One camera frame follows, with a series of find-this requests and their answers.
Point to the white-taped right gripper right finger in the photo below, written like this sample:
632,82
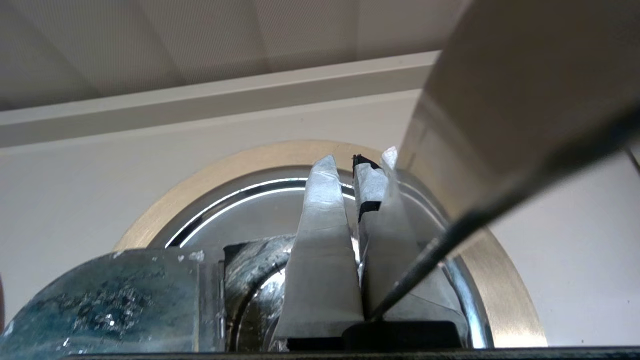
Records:
387,240

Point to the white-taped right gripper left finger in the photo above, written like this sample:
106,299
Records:
320,270

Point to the hinged steel lid black knob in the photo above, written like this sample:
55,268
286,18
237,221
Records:
100,310

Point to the round brass-rimmed soup well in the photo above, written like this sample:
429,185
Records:
505,300

